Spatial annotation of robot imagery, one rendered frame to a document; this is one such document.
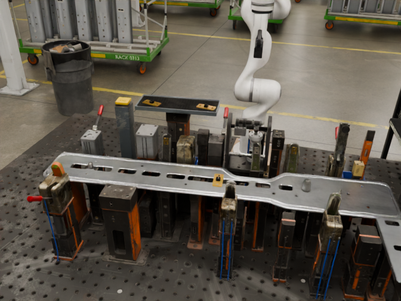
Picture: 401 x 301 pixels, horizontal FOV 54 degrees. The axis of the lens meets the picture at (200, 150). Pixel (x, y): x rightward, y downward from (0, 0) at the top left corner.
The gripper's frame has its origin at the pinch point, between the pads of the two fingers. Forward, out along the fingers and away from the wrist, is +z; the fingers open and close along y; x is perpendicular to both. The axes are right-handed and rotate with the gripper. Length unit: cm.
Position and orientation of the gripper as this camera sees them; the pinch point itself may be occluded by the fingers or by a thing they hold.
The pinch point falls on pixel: (258, 51)
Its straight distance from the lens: 158.6
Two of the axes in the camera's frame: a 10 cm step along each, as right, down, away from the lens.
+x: 9.9, 0.9, -1.3
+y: -1.6, 5.1, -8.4
